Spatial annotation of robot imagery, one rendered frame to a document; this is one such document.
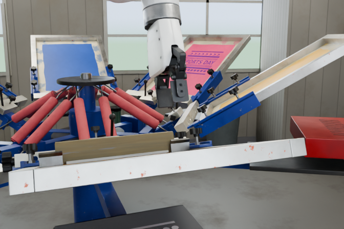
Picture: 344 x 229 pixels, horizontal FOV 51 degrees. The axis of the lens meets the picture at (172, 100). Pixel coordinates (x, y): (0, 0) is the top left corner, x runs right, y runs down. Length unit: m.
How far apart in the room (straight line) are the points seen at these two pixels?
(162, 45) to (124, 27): 4.16
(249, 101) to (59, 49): 1.98
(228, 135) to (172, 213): 3.48
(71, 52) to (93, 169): 2.54
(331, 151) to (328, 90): 3.07
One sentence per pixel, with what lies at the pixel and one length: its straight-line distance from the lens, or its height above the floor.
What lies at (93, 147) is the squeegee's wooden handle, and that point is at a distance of 1.24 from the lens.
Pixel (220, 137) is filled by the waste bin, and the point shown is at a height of 0.27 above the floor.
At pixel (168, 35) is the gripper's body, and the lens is 0.68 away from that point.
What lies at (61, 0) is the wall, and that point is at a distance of 4.91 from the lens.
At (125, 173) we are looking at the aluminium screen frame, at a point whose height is 1.31.
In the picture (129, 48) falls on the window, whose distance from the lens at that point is 4.83.
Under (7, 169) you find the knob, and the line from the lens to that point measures 1.48.
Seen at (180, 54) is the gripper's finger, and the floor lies 1.52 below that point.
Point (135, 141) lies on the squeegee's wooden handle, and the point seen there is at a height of 1.19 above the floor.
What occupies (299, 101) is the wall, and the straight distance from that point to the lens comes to 4.63.
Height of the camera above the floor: 1.55
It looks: 10 degrees down
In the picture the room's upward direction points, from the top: straight up
